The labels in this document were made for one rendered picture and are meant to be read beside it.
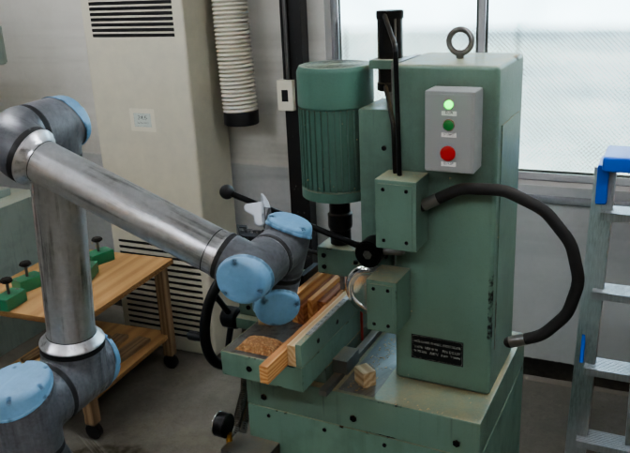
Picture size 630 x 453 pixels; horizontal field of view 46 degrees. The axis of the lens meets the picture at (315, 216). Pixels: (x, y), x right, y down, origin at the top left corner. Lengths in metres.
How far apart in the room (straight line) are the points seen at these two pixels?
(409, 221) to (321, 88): 0.36
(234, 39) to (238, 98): 0.24
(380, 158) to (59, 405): 0.89
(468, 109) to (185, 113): 1.95
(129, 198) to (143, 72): 1.96
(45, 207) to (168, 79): 1.65
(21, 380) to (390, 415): 0.81
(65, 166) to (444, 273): 0.80
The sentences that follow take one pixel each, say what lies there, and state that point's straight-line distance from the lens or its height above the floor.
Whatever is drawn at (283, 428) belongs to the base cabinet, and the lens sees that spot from 1.88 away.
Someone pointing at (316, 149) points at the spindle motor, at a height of 1.32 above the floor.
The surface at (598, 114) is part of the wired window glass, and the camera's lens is 3.06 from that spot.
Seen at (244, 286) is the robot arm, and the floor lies 1.20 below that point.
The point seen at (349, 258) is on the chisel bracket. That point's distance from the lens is 1.80.
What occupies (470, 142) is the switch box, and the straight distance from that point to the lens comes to 1.47.
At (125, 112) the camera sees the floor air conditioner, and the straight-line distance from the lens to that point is 3.42.
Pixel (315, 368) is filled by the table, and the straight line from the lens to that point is 1.70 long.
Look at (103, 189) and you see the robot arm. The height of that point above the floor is 1.35.
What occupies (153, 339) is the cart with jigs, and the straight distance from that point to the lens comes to 3.44.
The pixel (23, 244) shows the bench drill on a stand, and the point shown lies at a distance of 3.95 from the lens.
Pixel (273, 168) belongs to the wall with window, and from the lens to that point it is 3.42.
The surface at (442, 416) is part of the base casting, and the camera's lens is 1.67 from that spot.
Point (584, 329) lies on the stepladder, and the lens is 2.49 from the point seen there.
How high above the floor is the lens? 1.71
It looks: 18 degrees down
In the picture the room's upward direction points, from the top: 3 degrees counter-clockwise
